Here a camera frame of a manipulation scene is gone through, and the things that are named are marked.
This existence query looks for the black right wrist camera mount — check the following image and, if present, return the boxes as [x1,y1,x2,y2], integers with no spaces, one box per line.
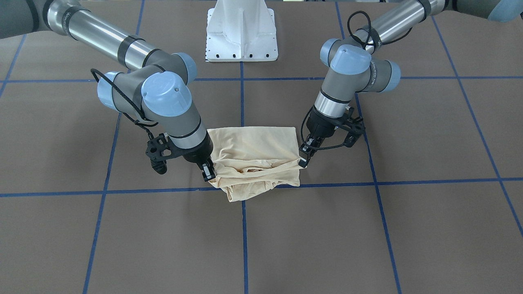
[145,133,183,175]

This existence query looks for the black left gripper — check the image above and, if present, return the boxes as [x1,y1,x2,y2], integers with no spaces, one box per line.
[299,106,335,169]

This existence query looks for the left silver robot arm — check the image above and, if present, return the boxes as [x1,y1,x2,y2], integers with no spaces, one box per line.
[299,0,523,168]

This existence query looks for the cream long-sleeve printed shirt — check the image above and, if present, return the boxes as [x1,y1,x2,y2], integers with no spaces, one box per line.
[208,126,301,202]

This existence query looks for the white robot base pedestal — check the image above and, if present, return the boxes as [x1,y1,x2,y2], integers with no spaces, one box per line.
[205,0,279,62]

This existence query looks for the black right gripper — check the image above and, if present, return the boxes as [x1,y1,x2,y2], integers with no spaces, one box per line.
[183,133,216,182]

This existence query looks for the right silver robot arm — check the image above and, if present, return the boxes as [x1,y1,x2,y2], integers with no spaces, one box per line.
[1,0,216,182]

